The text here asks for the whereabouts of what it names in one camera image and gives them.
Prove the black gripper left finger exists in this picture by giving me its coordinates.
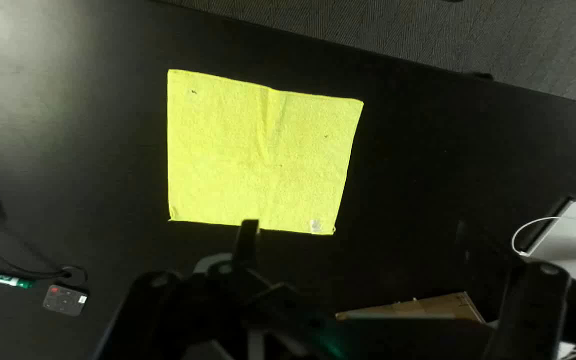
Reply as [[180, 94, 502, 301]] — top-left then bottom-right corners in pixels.
[[101, 218, 345, 360]]

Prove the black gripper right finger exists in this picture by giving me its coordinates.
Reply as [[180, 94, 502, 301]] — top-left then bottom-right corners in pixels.
[[486, 259, 573, 360]]

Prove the yellow cloth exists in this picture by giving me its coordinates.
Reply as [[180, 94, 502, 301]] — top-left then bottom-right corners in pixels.
[[167, 68, 366, 238]]

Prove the cardboard box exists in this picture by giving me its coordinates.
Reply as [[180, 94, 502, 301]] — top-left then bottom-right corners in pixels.
[[334, 290, 501, 323]]

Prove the small dark remote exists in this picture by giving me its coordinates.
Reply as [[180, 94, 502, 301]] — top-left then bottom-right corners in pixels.
[[40, 282, 95, 318]]

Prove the white cable loop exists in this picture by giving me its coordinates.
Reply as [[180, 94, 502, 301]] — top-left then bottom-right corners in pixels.
[[511, 214, 564, 257]]

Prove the looped black cable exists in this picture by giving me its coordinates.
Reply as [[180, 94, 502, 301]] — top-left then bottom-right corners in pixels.
[[0, 222, 91, 284]]

